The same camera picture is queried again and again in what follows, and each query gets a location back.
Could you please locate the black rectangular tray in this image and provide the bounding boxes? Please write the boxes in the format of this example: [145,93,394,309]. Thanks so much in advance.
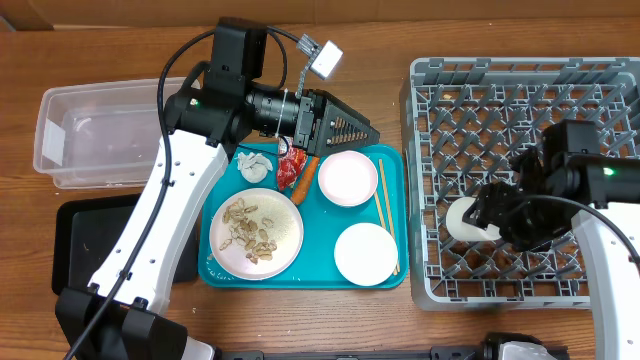
[51,188,199,297]

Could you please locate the wooden chopstick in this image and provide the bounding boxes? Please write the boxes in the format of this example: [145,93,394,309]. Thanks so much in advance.
[373,190,399,276]
[378,159,396,240]

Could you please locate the red snack wrapper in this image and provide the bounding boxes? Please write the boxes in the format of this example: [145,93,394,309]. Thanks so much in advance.
[276,141,308,191]

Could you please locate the white cup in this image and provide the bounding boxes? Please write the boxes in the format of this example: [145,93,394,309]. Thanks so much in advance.
[445,197,501,242]

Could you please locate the pink bowl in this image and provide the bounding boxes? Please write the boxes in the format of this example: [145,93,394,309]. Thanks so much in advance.
[318,151,378,207]

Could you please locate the teal serving tray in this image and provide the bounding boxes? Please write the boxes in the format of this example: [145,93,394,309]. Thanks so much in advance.
[198,144,409,289]

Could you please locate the white bowl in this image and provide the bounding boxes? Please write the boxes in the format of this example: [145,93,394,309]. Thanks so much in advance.
[334,223,399,287]

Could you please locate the clear plastic bin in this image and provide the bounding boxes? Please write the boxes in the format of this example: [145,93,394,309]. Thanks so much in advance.
[32,76,212,190]

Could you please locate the orange carrot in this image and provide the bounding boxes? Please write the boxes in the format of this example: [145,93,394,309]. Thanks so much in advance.
[291,157,320,206]

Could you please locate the pink plate with peanut shells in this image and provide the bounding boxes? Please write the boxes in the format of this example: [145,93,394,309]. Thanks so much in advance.
[209,188,304,281]

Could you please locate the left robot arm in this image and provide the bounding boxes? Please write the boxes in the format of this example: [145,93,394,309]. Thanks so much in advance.
[55,17,380,359]

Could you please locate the grey dishwasher rack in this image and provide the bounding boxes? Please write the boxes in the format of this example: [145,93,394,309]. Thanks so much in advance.
[400,57,639,311]

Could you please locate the crumpled white tissue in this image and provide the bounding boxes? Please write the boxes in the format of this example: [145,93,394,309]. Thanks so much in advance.
[237,152,273,184]

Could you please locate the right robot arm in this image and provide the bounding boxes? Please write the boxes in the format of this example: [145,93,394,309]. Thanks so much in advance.
[446,120,639,359]

